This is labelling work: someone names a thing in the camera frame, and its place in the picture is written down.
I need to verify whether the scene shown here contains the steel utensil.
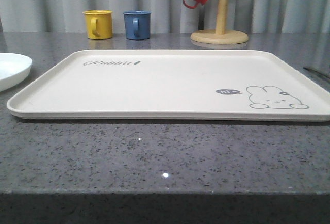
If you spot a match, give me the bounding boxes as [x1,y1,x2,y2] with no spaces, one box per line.
[303,67,330,79]

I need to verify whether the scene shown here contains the white round plate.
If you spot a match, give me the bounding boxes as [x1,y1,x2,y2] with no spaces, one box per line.
[1,53,32,91]

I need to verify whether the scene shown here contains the cream rabbit serving tray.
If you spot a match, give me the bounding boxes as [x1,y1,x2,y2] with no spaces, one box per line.
[7,50,329,121]

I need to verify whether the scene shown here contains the blue enamel mug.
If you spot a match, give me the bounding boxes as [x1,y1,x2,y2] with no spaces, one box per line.
[123,10,151,40]

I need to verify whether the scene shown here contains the wooden mug tree stand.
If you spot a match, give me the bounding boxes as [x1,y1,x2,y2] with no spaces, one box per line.
[190,0,249,45]

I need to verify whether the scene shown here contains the yellow enamel mug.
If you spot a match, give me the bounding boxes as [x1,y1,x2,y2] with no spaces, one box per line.
[83,10,113,40]

